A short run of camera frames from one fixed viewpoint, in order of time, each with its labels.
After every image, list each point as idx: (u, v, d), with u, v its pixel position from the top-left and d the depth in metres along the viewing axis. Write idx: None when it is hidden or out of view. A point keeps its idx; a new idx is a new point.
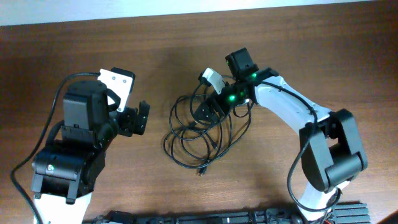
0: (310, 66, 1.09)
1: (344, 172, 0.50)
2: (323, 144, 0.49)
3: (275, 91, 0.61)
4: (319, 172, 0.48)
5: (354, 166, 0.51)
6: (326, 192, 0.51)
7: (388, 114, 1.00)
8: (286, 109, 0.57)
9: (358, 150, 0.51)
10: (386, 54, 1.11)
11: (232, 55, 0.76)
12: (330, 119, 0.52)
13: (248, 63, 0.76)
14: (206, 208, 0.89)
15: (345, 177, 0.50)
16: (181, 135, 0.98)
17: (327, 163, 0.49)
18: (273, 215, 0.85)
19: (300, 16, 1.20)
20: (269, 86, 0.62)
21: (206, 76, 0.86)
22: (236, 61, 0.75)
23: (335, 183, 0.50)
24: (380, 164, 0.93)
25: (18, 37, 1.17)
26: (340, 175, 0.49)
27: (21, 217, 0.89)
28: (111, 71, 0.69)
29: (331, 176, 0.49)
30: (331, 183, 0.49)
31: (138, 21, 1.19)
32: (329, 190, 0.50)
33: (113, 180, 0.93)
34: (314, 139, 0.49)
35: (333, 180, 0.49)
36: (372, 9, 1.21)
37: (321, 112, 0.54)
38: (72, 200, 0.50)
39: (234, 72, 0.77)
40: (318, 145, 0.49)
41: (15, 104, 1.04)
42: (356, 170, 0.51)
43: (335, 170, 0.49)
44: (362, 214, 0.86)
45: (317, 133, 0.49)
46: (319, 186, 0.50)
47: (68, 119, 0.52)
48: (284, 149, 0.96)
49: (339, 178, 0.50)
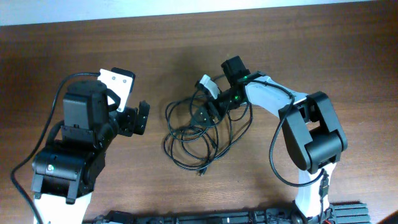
0: (310, 65, 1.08)
1: (324, 149, 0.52)
2: (301, 122, 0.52)
3: (259, 86, 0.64)
4: (300, 150, 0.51)
5: (334, 143, 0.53)
6: (311, 172, 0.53)
7: (388, 113, 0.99)
8: (272, 100, 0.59)
9: (336, 129, 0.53)
10: (387, 53, 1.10)
11: (227, 62, 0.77)
12: (308, 101, 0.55)
13: (240, 69, 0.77)
14: (206, 208, 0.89)
15: (327, 155, 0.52)
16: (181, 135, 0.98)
17: (306, 142, 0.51)
18: (273, 216, 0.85)
19: (301, 15, 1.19)
20: (254, 81, 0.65)
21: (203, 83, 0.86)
22: (229, 66, 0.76)
23: (318, 162, 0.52)
24: (380, 164, 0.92)
25: (18, 37, 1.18)
26: (321, 153, 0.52)
27: (22, 217, 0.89)
28: (111, 71, 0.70)
29: (312, 154, 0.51)
30: (313, 161, 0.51)
31: (137, 21, 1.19)
32: (313, 170, 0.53)
33: (113, 179, 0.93)
34: (292, 119, 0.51)
35: (314, 158, 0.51)
36: (372, 8, 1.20)
37: (299, 96, 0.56)
38: (72, 200, 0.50)
39: (228, 78, 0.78)
40: (296, 124, 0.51)
41: (16, 104, 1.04)
42: (337, 149, 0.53)
43: (315, 148, 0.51)
44: (362, 214, 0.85)
45: (295, 112, 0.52)
46: (303, 166, 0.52)
47: (67, 119, 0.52)
48: (284, 149, 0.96)
49: (321, 155, 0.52)
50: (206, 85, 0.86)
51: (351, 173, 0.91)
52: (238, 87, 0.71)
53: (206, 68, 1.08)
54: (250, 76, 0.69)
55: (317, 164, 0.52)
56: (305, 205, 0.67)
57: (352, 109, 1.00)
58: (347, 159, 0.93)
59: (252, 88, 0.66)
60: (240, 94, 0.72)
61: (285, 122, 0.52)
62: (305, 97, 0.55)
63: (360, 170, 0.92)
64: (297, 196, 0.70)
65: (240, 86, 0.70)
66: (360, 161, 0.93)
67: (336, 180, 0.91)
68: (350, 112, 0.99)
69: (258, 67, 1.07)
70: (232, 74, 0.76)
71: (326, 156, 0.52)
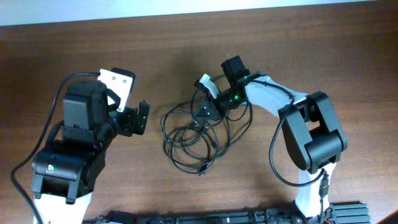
0: (310, 65, 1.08)
1: (324, 149, 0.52)
2: (301, 122, 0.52)
3: (259, 86, 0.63)
4: (300, 151, 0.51)
5: (334, 143, 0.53)
6: (311, 173, 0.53)
7: (388, 113, 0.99)
8: (272, 101, 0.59)
9: (336, 129, 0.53)
10: (387, 53, 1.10)
11: (227, 61, 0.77)
12: (308, 101, 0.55)
13: (241, 69, 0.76)
14: (206, 208, 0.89)
15: (327, 155, 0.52)
16: (181, 136, 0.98)
17: (306, 142, 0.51)
18: (273, 216, 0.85)
19: (301, 15, 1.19)
20: (254, 82, 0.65)
21: (203, 82, 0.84)
22: (229, 67, 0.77)
23: (318, 162, 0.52)
24: (380, 164, 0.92)
25: (18, 37, 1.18)
26: (321, 153, 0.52)
27: (22, 217, 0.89)
28: (111, 71, 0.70)
29: (312, 154, 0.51)
30: (313, 161, 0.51)
31: (138, 21, 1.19)
32: (313, 170, 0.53)
33: (113, 179, 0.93)
34: (292, 119, 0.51)
35: (314, 158, 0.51)
36: (372, 8, 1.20)
37: (299, 96, 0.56)
38: (72, 200, 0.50)
39: (227, 78, 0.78)
40: (296, 124, 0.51)
41: (15, 104, 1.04)
42: (337, 149, 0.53)
43: (315, 148, 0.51)
44: (363, 214, 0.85)
45: (295, 112, 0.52)
46: (303, 167, 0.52)
47: (67, 119, 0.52)
48: (284, 148, 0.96)
49: (321, 155, 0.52)
50: (207, 86, 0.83)
51: (351, 173, 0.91)
52: (237, 86, 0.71)
53: (206, 68, 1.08)
54: (250, 76, 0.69)
55: (317, 163, 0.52)
56: (305, 205, 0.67)
57: (352, 109, 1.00)
58: (347, 159, 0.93)
59: (252, 88, 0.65)
60: (239, 94, 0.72)
61: (285, 122, 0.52)
62: (305, 97, 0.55)
63: (360, 170, 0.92)
64: (297, 196, 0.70)
65: (240, 86, 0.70)
66: (360, 161, 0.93)
67: (336, 180, 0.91)
68: (350, 112, 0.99)
69: (258, 67, 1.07)
70: (232, 75, 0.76)
71: (326, 156, 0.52)
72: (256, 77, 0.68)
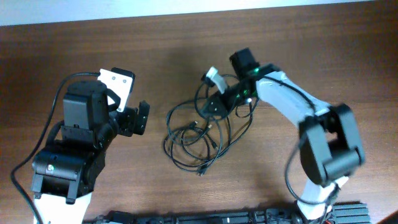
0: (310, 65, 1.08)
1: (342, 165, 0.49)
2: (322, 137, 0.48)
3: (275, 85, 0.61)
4: (318, 167, 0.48)
5: (352, 159, 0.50)
6: (324, 186, 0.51)
7: (388, 114, 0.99)
8: (290, 106, 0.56)
9: (356, 145, 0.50)
10: (387, 53, 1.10)
11: (237, 54, 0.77)
12: (329, 113, 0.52)
13: (252, 61, 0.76)
14: (206, 208, 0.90)
15: (343, 171, 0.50)
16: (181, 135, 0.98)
17: (325, 158, 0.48)
18: (273, 216, 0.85)
19: (301, 16, 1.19)
20: (269, 80, 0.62)
21: (210, 76, 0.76)
22: (238, 57, 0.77)
23: (335, 175, 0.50)
24: (380, 164, 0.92)
25: (18, 37, 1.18)
26: (337, 169, 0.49)
27: (22, 217, 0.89)
28: (111, 71, 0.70)
29: (329, 170, 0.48)
30: (328, 176, 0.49)
31: (137, 21, 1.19)
32: (326, 184, 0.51)
33: (113, 180, 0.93)
34: (314, 133, 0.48)
35: (331, 175, 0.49)
36: (372, 8, 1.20)
37: (321, 106, 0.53)
38: (71, 200, 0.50)
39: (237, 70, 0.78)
40: (317, 139, 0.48)
41: (15, 104, 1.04)
42: (354, 165, 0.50)
43: (333, 164, 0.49)
44: (363, 214, 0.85)
45: (317, 127, 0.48)
46: (316, 180, 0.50)
47: (67, 119, 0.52)
48: (284, 148, 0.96)
49: (337, 172, 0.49)
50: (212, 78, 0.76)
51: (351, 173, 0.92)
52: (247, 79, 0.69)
53: (206, 68, 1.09)
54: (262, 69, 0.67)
55: (335, 177, 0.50)
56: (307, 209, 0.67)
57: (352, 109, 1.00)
58: None
59: (265, 86, 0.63)
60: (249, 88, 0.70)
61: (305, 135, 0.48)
62: (327, 109, 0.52)
63: (360, 170, 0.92)
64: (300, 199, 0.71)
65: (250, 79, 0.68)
66: None
67: None
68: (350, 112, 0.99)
69: None
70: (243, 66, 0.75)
71: (342, 172, 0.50)
72: (269, 72, 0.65)
